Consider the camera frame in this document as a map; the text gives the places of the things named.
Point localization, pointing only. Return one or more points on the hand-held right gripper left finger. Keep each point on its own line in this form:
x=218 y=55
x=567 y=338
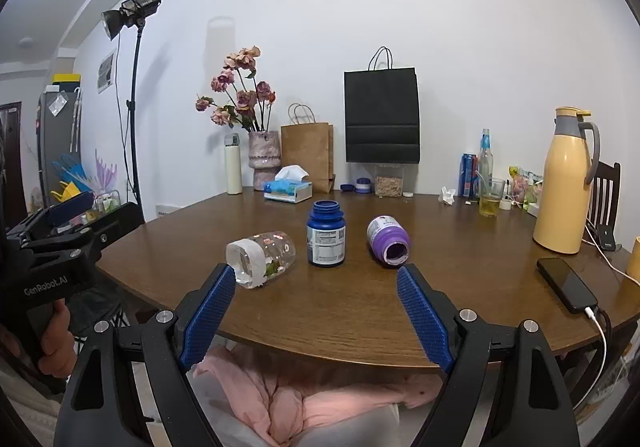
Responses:
x=210 y=312

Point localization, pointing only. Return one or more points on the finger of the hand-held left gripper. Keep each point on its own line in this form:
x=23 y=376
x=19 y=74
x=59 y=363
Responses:
x=112 y=227
x=70 y=208

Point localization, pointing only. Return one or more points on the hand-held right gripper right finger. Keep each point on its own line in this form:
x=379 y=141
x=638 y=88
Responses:
x=422 y=314

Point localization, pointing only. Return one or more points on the clear plastic jar white lid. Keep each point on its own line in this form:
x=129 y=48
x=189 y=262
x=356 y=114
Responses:
x=262 y=254

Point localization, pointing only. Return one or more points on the person's left forearm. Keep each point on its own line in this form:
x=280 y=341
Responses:
x=22 y=397

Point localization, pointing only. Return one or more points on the yellow cup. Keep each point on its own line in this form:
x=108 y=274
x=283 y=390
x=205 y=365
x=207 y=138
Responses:
x=634 y=259

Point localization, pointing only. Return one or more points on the person's left hand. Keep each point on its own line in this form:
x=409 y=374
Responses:
x=56 y=334

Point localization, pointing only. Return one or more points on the blue and yellow plastic items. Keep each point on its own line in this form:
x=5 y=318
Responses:
x=67 y=177

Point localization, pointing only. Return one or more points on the purple plastic item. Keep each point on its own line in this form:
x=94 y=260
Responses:
x=106 y=172

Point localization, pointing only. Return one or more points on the grey refrigerator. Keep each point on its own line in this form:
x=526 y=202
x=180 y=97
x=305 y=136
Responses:
x=55 y=137

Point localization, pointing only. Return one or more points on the dark wooden door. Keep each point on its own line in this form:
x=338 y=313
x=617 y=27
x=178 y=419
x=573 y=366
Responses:
x=10 y=162

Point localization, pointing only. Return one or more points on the purple plastic bottle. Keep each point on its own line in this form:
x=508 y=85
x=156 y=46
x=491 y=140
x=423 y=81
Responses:
x=385 y=234

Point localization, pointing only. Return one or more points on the black light stand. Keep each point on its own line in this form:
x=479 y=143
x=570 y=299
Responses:
x=132 y=127

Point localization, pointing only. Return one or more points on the crumpled white tissue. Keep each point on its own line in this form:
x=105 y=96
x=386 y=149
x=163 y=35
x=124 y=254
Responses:
x=446 y=196

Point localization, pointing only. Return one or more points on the blue plastic bottle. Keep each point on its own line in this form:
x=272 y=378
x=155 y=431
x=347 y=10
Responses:
x=326 y=239

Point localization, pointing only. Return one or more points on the yellow box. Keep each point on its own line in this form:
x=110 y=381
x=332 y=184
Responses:
x=66 y=78

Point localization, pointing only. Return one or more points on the glass of yellow drink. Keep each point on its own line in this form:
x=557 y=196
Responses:
x=491 y=204

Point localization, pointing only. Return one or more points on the clear container of grains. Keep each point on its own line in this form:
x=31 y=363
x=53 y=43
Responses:
x=388 y=184

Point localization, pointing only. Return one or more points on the pink cloth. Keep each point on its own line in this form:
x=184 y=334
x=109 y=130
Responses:
x=310 y=402

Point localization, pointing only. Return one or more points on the white thermos bottle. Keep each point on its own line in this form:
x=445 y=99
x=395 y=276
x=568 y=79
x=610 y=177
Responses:
x=233 y=167

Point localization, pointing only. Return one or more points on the small white jar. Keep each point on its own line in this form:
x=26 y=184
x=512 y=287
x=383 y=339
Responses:
x=363 y=186

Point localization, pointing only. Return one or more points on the blue tissue box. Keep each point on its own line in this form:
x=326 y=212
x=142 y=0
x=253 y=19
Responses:
x=287 y=189

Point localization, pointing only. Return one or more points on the blue drink can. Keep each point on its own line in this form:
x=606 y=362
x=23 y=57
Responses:
x=467 y=174

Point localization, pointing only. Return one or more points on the black smartphone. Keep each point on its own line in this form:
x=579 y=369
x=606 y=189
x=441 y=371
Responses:
x=566 y=283

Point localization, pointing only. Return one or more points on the colourful snack packets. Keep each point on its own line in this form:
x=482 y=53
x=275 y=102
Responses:
x=522 y=184

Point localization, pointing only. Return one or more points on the pink ceramic vase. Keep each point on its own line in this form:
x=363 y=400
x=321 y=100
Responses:
x=265 y=157

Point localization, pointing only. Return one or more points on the glass bottle blue label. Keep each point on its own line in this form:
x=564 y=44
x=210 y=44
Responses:
x=485 y=157

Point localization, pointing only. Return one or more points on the brown paper bag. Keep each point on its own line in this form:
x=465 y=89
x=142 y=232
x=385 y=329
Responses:
x=307 y=157

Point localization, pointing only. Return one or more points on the dried pink flowers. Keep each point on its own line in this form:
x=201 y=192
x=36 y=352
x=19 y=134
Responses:
x=245 y=99

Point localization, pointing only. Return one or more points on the yellow thermos jug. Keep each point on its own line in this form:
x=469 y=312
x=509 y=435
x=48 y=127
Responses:
x=562 y=192

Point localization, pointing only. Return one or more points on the black charger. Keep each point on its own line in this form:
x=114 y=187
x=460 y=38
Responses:
x=607 y=238

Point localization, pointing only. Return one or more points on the black paper bag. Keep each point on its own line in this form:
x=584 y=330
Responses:
x=382 y=117

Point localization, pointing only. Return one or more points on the black studio light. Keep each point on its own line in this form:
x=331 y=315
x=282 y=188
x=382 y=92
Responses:
x=135 y=9

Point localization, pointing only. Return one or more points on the dark wooden chair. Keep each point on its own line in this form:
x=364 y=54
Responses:
x=605 y=192

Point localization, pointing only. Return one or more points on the wall paper notice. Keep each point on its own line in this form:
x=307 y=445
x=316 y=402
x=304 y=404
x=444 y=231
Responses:
x=106 y=72

